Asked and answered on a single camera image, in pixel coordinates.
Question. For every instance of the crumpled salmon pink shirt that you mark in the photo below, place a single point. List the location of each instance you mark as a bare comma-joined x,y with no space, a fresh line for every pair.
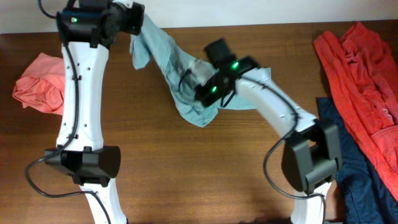
42,85

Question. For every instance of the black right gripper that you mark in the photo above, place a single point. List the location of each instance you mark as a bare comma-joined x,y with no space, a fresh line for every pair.
202,93

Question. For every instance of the red-orange shirt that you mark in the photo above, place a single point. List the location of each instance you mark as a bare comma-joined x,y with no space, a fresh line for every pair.
362,76

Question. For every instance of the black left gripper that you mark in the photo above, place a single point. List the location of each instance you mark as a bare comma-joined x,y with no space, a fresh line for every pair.
137,12

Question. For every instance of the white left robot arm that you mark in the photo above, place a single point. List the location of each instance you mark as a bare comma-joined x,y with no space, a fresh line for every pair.
87,32

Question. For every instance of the light blue polo shirt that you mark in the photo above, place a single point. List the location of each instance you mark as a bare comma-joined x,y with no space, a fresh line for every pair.
173,62

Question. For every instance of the dark navy garment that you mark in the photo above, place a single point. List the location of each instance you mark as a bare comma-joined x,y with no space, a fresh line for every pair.
367,199

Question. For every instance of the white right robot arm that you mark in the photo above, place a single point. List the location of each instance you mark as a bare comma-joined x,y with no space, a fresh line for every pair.
312,154

